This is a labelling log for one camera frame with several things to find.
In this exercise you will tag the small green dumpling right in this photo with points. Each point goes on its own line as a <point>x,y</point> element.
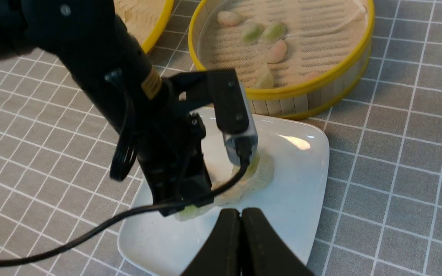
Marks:
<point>273,32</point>

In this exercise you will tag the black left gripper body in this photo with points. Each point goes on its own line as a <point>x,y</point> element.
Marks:
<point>170,152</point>

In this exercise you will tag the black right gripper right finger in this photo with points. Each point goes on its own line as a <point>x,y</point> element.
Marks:
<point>263,253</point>

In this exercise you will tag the small green dumpling left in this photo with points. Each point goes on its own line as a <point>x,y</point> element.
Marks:
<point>251,33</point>

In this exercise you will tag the pink dumpling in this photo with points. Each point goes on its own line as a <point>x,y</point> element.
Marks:
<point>277,52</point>
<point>310,76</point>
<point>229,18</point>

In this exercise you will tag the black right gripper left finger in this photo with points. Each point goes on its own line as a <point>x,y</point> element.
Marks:
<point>219,254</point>

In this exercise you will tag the bamboo steamer lid yellow rim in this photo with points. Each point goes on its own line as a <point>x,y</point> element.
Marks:
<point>145,19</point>

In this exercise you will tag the white square plate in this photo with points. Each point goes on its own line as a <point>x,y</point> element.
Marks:
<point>292,203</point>

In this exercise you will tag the green dumpling plate upper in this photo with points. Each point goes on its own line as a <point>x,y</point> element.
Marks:
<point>252,168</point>

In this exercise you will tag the white dumpling plate lower right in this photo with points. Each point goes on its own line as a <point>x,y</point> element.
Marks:
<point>234,194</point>

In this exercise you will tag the grey checked tablecloth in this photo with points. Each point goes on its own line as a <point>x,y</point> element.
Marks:
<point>382,211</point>

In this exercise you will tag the pale green dumpling front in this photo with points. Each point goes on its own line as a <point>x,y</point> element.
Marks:
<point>263,79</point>

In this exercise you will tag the bamboo steamer basket yellow rim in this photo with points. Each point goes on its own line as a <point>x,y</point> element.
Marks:
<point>304,100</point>

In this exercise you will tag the large green dumpling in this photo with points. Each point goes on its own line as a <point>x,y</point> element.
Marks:
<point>192,212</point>

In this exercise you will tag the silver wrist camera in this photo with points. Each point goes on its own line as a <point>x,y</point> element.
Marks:
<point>234,118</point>

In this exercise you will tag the small green dumpling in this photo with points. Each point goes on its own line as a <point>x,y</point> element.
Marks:
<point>251,33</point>
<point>273,32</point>

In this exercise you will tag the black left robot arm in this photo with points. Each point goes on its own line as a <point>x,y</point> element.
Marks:
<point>102,57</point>

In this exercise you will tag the white steamer liner cloth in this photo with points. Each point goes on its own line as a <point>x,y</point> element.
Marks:
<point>320,35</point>

